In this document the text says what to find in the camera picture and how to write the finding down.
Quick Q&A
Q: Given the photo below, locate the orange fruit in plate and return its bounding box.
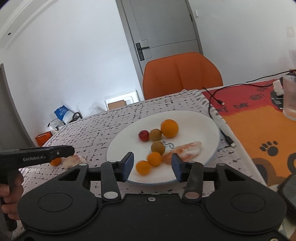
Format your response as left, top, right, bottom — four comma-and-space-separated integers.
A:
161, 119, 179, 138

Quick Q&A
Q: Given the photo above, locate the black metal rack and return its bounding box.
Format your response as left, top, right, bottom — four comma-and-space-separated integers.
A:
48, 112, 82, 131

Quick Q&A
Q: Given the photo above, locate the small orange kumquat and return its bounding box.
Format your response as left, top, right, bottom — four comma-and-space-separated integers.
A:
135, 161, 152, 176

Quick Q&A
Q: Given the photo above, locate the clear plastic cup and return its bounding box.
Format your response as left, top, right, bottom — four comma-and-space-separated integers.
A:
283, 74, 296, 121

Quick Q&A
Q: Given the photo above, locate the large orange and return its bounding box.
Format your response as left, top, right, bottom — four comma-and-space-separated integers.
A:
50, 158, 62, 166

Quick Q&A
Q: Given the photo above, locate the olive green small fruit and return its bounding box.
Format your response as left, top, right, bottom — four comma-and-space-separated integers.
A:
151, 141, 166, 155

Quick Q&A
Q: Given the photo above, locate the green fruit in plate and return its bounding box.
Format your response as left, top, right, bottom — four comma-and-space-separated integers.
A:
149, 128, 162, 142

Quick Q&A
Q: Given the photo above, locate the grey door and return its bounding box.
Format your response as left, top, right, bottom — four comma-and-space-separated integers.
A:
115, 0, 204, 91

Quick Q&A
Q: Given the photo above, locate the person left hand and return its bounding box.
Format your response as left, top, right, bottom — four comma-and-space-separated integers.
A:
1, 172, 23, 220

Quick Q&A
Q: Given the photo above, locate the orange chair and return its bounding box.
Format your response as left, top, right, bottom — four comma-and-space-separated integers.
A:
142, 52, 223, 100

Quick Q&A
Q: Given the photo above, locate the black door handle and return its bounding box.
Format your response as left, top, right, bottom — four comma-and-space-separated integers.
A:
135, 43, 149, 61

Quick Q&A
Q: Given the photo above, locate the white charger block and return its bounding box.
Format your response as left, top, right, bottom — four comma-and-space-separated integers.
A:
273, 79, 284, 96

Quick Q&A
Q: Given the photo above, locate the blue white bag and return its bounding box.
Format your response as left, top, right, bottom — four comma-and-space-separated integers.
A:
54, 105, 74, 124

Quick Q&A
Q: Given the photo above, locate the small kumquat in plate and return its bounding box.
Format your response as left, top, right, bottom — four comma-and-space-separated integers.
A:
147, 152, 162, 167

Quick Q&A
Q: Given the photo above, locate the red plum in plate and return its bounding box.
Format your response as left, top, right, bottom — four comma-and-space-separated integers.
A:
138, 130, 149, 142

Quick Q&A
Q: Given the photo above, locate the orange red cartoon mat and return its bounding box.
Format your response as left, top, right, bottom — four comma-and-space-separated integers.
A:
203, 80, 295, 186

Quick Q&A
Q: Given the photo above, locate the white plate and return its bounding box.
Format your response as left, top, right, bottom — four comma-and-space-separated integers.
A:
106, 110, 221, 185

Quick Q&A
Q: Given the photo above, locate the black usb cable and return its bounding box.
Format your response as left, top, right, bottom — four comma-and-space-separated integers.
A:
203, 69, 296, 148

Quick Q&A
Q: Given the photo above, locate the orange box on floor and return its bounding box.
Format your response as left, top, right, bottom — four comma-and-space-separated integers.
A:
35, 131, 53, 147

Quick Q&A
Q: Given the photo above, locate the black phone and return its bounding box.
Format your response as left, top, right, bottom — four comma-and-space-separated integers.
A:
277, 174, 296, 213

